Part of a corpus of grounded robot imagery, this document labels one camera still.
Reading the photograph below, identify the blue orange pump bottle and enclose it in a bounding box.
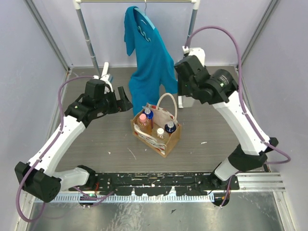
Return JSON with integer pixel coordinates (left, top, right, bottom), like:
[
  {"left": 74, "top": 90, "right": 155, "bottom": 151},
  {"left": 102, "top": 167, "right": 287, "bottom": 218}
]
[{"left": 142, "top": 106, "right": 154, "bottom": 128}]

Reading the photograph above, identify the pink cap peach bottle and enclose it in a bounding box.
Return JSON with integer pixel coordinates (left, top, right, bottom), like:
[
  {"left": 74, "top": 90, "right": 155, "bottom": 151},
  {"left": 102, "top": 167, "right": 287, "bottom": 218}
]
[{"left": 137, "top": 114, "right": 152, "bottom": 135}]

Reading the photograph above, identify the aluminium front rail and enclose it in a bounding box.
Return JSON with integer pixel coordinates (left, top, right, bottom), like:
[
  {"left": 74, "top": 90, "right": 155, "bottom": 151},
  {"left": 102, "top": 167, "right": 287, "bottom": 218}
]
[{"left": 23, "top": 172, "right": 286, "bottom": 193}]

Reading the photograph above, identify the white cap clear bottle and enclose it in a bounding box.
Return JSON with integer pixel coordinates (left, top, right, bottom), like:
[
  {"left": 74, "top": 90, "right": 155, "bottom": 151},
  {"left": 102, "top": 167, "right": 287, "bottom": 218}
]
[{"left": 152, "top": 128, "right": 170, "bottom": 144}]

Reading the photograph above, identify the aluminium frame post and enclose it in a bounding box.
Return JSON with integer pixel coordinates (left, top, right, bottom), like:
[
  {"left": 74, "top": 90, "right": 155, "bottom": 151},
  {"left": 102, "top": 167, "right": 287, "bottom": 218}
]
[
  {"left": 241, "top": 0, "right": 280, "bottom": 65},
  {"left": 24, "top": 0, "right": 71, "bottom": 72}
]

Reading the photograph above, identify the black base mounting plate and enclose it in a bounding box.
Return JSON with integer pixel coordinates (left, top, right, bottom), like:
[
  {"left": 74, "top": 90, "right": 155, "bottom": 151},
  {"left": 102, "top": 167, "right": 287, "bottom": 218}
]
[{"left": 79, "top": 172, "right": 228, "bottom": 196}]

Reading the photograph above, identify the white slotted cable duct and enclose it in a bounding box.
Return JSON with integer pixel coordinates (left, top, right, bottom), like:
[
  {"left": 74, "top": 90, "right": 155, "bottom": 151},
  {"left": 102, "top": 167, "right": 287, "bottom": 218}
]
[{"left": 35, "top": 193, "right": 215, "bottom": 203}]

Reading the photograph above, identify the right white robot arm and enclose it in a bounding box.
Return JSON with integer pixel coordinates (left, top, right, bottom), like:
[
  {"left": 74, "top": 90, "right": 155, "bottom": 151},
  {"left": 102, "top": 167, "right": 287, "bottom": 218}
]
[{"left": 174, "top": 55, "right": 279, "bottom": 190}]

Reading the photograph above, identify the white bottle grey cap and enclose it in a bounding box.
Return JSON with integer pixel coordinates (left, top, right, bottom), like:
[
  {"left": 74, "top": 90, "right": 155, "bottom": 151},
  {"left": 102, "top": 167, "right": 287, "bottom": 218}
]
[{"left": 178, "top": 96, "right": 195, "bottom": 108}]

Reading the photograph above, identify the blue orange spray bottle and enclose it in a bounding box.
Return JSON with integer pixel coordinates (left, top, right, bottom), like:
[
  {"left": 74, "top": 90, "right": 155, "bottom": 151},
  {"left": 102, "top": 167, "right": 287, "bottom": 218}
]
[{"left": 165, "top": 121, "right": 176, "bottom": 136}]

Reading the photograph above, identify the right aluminium frame post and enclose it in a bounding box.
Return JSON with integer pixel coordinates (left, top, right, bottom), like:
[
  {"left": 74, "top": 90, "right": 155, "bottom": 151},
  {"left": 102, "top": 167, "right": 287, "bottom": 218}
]
[{"left": 241, "top": 0, "right": 280, "bottom": 65}]

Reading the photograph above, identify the metal clothes rack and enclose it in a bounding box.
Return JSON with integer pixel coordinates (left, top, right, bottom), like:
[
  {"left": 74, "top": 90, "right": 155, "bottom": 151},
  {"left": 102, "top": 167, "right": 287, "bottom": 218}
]
[{"left": 73, "top": 0, "right": 201, "bottom": 79}]

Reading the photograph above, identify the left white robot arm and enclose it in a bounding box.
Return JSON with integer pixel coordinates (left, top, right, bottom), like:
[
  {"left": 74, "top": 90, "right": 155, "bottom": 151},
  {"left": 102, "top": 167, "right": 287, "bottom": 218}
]
[{"left": 14, "top": 78, "right": 133, "bottom": 203}]

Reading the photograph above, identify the teal t-shirt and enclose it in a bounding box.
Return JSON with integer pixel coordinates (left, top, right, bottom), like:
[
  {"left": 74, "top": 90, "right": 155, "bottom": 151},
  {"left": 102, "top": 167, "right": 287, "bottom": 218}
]
[{"left": 124, "top": 6, "right": 178, "bottom": 115}]

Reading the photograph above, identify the left aluminium frame post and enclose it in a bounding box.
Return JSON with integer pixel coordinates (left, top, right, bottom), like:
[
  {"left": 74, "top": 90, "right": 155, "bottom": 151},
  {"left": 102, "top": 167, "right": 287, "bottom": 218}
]
[{"left": 24, "top": 0, "right": 71, "bottom": 72}]

